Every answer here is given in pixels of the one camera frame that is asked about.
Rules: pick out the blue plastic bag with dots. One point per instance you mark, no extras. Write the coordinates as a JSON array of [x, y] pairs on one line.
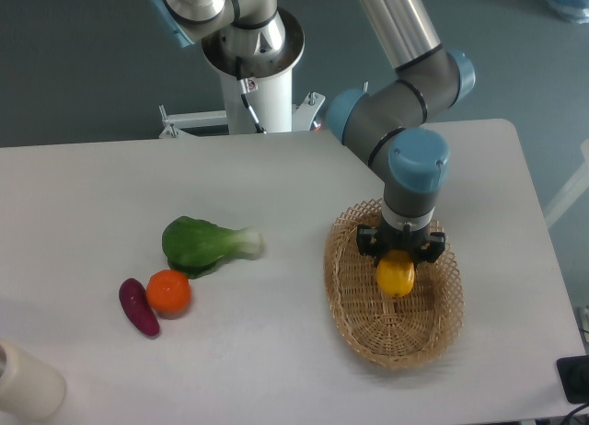
[[574, 11]]

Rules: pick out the cream cylindrical bottle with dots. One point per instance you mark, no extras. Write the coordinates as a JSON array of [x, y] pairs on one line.
[[31, 389]]

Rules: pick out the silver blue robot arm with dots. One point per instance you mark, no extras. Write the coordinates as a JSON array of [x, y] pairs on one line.
[[384, 130]]

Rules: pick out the green bok choy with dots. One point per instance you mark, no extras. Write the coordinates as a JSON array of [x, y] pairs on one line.
[[194, 246]]

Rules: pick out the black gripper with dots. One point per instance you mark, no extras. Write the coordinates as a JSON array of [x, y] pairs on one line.
[[376, 242]]

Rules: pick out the woven bamboo basket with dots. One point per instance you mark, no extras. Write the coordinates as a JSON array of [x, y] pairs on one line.
[[397, 333]]

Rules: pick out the black device at table edge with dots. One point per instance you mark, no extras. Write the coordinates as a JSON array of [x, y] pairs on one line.
[[573, 373]]

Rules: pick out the orange tangerine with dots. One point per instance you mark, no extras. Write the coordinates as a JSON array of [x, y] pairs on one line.
[[169, 292]]

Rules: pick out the yellow mango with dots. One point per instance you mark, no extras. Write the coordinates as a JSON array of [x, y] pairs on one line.
[[395, 273]]

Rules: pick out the purple sweet potato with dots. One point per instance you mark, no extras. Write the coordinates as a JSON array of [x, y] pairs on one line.
[[132, 297]]

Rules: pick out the white frame at right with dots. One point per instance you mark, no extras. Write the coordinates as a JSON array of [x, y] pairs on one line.
[[570, 192]]

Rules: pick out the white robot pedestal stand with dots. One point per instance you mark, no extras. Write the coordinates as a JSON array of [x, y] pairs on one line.
[[255, 69]]

